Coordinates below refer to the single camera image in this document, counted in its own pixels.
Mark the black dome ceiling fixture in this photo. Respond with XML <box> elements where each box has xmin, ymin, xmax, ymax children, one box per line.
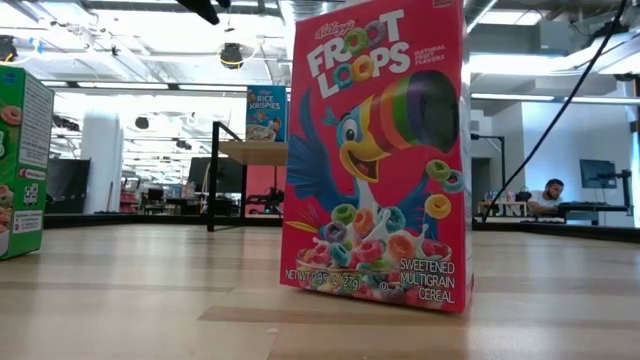
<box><xmin>219</xmin><ymin>42</ymin><xmax>245</xmax><ymax>71</ymax></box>

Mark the white round column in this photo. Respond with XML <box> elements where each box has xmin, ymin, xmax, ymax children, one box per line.
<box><xmin>81</xmin><ymin>110</ymin><xmax>125</xmax><ymax>215</ymax></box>

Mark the red wall panel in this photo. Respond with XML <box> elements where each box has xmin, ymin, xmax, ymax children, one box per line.
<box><xmin>247</xmin><ymin>165</ymin><xmax>287</xmax><ymax>196</ymax></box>

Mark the silver ventilation duct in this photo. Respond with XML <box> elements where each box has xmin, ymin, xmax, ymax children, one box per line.
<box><xmin>464</xmin><ymin>0</ymin><xmax>501</xmax><ymax>36</ymax></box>

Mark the wooden shelf with black legs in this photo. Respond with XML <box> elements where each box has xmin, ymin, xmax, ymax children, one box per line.
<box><xmin>206</xmin><ymin>120</ymin><xmax>289</xmax><ymax>234</ymax></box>

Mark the black screen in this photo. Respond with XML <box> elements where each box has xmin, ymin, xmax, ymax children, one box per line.
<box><xmin>187</xmin><ymin>157</ymin><xmax>245</xmax><ymax>195</ymax></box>
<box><xmin>44</xmin><ymin>158</ymin><xmax>92</xmax><ymax>215</ymax></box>

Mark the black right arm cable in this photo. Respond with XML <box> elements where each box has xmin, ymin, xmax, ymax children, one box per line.
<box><xmin>481</xmin><ymin>0</ymin><xmax>629</xmax><ymax>223</ymax></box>

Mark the long ceiling light strip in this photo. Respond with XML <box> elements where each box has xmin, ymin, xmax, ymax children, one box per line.
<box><xmin>39</xmin><ymin>79</ymin><xmax>249</xmax><ymax>95</ymax></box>
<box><xmin>469</xmin><ymin>92</ymin><xmax>640</xmax><ymax>106</ymax></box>

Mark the green Apple Jacks cereal box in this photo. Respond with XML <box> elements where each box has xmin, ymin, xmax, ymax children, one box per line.
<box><xmin>0</xmin><ymin>64</ymin><xmax>56</xmax><ymax>262</ymax></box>

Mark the black bent pole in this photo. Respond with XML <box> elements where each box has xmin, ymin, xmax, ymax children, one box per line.
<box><xmin>469</xmin><ymin>133</ymin><xmax>506</xmax><ymax>162</ymax></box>

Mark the red Froot Loops cereal box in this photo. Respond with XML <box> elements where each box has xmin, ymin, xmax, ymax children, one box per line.
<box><xmin>279</xmin><ymin>0</ymin><xmax>475</xmax><ymax>315</ymax></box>

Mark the computer monitor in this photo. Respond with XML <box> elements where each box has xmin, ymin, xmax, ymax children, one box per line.
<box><xmin>579</xmin><ymin>158</ymin><xmax>619</xmax><ymax>190</ymax></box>

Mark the blue Rice Krispies cereal box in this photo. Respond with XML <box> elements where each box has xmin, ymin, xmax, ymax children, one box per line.
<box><xmin>245</xmin><ymin>84</ymin><xmax>290</xmax><ymax>144</ymax></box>

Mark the black ceiling device yellow cable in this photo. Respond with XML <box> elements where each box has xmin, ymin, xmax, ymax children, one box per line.
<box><xmin>0</xmin><ymin>34</ymin><xmax>19</xmax><ymax>64</ymax></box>

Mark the person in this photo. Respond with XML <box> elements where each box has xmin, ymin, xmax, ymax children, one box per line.
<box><xmin>527</xmin><ymin>178</ymin><xmax>566</xmax><ymax>217</ymax></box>

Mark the grey ceiling air unit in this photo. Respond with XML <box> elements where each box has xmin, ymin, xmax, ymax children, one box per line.
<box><xmin>468</xmin><ymin>22</ymin><xmax>576</xmax><ymax>55</ymax></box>

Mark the black desk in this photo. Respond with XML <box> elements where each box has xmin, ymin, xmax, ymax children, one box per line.
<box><xmin>533</xmin><ymin>201</ymin><xmax>632</xmax><ymax>225</ymax></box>

